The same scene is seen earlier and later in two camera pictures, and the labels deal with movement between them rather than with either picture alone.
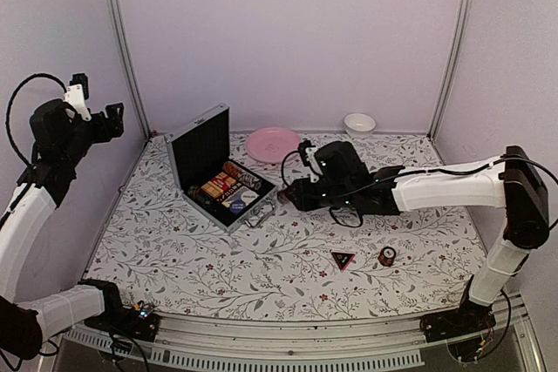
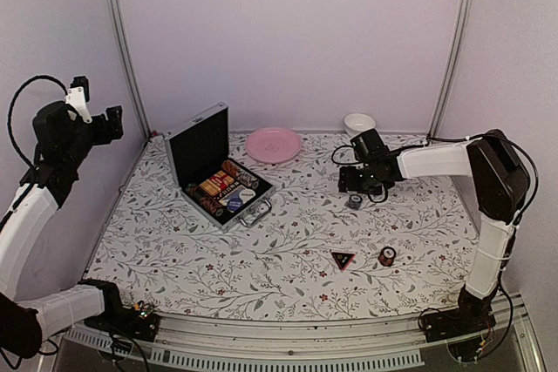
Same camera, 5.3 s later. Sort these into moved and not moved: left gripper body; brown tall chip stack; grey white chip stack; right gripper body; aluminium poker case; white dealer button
Moved: right gripper body; brown tall chip stack
Not moved: left gripper body; grey white chip stack; white dealer button; aluminium poker case
